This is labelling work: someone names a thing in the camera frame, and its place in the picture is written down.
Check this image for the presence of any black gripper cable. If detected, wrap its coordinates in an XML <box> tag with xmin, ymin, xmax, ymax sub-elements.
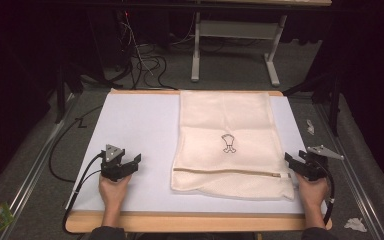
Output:
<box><xmin>321</xmin><ymin>163</ymin><xmax>336</xmax><ymax>226</ymax></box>
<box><xmin>61</xmin><ymin>153</ymin><xmax>105</xmax><ymax>234</ymax></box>

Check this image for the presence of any black metal stand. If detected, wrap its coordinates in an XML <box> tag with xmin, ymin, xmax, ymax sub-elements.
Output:
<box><xmin>282</xmin><ymin>71</ymin><xmax>344</xmax><ymax>138</ymax></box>
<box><xmin>53</xmin><ymin>61</ymin><xmax>85</xmax><ymax>125</ymax></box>

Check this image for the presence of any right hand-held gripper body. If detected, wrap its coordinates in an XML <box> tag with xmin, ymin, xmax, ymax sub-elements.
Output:
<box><xmin>299</xmin><ymin>144</ymin><xmax>345</xmax><ymax>183</ymax></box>

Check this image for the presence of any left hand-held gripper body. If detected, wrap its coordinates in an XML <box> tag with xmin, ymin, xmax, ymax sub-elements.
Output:
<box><xmin>99</xmin><ymin>143</ymin><xmax>138</xmax><ymax>183</ymax></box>

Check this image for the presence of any small clear plastic scrap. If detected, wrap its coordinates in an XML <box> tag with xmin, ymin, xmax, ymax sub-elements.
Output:
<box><xmin>305</xmin><ymin>118</ymin><xmax>316</xmax><ymax>136</ymax></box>

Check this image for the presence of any person's left hand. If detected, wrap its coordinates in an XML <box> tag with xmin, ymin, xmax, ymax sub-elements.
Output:
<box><xmin>98</xmin><ymin>173</ymin><xmax>133</xmax><ymax>212</ymax></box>

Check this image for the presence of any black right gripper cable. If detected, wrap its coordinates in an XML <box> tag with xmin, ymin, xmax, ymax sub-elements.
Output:
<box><xmin>321</xmin><ymin>163</ymin><xmax>336</xmax><ymax>226</ymax></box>

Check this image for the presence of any white metal desk frame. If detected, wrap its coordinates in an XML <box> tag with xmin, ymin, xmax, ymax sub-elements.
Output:
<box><xmin>190</xmin><ymin>11</ymin><xmax>288</xmax><ymax>88</ymax></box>

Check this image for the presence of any tangle of floor cables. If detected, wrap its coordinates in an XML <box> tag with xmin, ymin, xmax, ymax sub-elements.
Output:
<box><xmin>111</xmin><ymin>9</ymin><xmax>180</xmax><ymax>92</ymax></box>

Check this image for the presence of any aluminium floor rail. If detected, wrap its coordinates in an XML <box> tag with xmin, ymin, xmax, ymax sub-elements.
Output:
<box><xmin>0</xmin><ymin>92</ymin><xmax>82</xmax><ymax>240</ymax></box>
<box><xmin>313</xmin><ymin>102</ymin><xmax>384</xmax><ymax>240</ymax></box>

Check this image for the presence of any cream mesh laundry bag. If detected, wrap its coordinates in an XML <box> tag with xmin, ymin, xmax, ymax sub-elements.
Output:
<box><xmin>170</xmin><ymin>90</ymin><xmax>296</xmax><ymax>202</ymax></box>

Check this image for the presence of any white table mat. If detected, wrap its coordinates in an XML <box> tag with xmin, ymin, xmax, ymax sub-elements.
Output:
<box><xmin>65</xmin><ymin>91</ymin><xmax>328</xmax><ymax>215</ymax></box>

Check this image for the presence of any black floor cable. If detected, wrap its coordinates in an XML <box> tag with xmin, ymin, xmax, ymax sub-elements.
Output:
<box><xmin>48</xmin><ymin>105</ymin><xmax>105</xmax><ymax>184</ymax></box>

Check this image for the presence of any person's right hand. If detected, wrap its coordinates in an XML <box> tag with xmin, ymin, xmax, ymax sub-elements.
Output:
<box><xmin>294</xmin><ymin>172</ymin><xmax>331</xmax><ymax>210</ymax></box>

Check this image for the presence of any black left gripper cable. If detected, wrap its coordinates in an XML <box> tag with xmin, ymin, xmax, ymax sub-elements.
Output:
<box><xmin>61</xmin><ymin>153</ymin><xmax>105</xmax><ymax>234</ymax></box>

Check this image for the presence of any crumpled white tissue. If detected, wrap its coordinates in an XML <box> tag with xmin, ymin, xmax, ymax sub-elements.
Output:
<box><xmin>343</xmin><ymin>217</ymin><xmax>369</xmax><ymax>234</ymax></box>

